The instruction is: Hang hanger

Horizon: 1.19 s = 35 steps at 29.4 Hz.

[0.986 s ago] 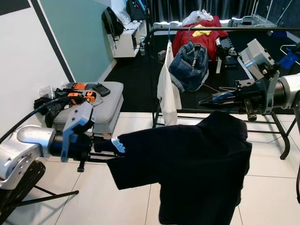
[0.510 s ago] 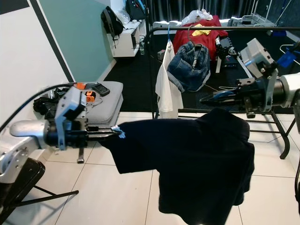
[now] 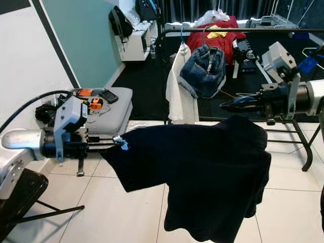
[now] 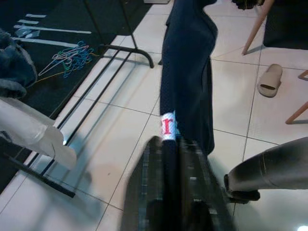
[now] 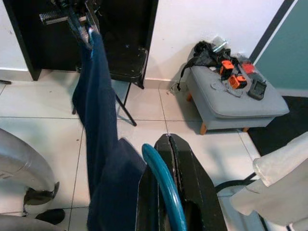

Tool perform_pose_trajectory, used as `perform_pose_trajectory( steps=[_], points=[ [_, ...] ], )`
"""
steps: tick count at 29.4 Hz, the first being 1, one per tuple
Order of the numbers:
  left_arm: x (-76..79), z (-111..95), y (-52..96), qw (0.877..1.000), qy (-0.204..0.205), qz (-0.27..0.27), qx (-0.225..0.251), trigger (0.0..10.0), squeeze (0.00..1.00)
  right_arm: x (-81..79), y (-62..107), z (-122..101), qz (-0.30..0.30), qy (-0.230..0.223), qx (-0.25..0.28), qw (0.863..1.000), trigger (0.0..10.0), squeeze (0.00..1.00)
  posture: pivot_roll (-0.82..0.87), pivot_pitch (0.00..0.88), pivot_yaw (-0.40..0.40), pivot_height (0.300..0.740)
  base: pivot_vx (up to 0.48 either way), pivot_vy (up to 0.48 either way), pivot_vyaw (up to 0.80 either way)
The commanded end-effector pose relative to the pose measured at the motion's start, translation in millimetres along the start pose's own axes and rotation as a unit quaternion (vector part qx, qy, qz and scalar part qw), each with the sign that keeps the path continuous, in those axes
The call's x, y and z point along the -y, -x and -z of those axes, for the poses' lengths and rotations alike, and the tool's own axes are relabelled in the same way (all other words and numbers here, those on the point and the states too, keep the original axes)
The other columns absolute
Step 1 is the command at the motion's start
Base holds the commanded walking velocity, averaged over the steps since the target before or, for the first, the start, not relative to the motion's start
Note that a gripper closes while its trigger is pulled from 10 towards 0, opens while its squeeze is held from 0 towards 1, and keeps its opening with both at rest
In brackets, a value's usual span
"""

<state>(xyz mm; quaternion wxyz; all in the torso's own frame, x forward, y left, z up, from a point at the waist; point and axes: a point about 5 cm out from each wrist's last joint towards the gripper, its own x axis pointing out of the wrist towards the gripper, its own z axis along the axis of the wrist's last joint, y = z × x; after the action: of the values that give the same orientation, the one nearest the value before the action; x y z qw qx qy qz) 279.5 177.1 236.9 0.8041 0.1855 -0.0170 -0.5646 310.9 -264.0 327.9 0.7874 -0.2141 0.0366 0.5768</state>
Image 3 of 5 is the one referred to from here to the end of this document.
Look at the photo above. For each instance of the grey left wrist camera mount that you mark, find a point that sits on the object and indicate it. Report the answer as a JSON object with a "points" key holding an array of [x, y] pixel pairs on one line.
{"points": [[76, 116]]}

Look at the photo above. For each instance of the dark blue denim shorts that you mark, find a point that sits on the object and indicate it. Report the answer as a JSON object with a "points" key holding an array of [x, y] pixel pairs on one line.
{"points": [[202, 73]]}

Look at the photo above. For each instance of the black folding chair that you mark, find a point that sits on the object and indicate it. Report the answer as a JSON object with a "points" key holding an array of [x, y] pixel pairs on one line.
{"points": [[23, 195]]}

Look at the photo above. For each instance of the clear crumpled plastic bag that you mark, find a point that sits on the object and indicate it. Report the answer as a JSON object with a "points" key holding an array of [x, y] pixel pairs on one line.
{"points": [[212, 17]]}

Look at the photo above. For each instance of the dark navy shirt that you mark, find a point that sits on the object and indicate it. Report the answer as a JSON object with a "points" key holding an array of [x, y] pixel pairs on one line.
{"points": [[207, 172]]}

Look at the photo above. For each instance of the dark pleated curtain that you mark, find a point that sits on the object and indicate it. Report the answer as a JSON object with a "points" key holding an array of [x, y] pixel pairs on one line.
{"points": [[233, 7]]}

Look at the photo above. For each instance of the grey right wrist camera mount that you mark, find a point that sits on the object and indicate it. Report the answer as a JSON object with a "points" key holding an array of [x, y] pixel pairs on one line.
{"points": [[281, 61]]}

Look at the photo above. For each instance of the white shelf unit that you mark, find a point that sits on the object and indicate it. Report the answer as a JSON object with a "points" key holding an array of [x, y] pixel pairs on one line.
{"points": [[136, 48]]}

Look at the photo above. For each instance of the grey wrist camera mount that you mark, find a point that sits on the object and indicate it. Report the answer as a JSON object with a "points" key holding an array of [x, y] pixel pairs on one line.
{"points": [[281, 61], [76, 116]]}

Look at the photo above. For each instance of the white T-shirt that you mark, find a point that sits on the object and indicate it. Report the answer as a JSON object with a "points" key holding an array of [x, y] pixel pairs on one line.
{"points": [[177, 101]]}

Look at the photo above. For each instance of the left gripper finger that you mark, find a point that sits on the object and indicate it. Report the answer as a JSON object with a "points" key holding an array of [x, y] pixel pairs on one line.
{"points": [[105, 148], [105, 140]]}

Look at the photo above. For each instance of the blue plastic hanger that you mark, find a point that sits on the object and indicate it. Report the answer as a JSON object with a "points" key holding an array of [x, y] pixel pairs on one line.
{"points": [[182, 36]]}

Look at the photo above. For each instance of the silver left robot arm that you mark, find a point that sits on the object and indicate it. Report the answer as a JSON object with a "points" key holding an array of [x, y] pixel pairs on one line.
{"points": [[23, 139]]}

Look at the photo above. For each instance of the red cloth with yellow star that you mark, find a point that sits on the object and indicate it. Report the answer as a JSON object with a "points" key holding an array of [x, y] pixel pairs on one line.
{"points": [[233, 35]]}

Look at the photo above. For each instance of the black remote control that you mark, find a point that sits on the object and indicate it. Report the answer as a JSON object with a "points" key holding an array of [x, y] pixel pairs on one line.
{"points": [[109, 95]]}

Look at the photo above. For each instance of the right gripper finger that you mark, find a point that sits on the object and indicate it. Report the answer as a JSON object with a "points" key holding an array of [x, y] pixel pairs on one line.
{"points": [[245, 100], [245, 108]]}

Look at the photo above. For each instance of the black bag with blue trim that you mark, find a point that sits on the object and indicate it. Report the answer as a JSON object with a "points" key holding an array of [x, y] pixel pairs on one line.
{"points": [[147, 10]]}

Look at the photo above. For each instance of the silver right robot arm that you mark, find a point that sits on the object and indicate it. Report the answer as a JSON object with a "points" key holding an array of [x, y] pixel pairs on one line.
{"points": [[315, 96]]}

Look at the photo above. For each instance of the black backpack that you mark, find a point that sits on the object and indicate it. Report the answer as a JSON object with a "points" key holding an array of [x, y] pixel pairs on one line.
{"points": [[120, 23]]}

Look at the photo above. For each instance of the black electronic devices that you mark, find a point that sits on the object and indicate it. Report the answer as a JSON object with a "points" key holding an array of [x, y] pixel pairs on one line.
{"points": [[243, 53]]}

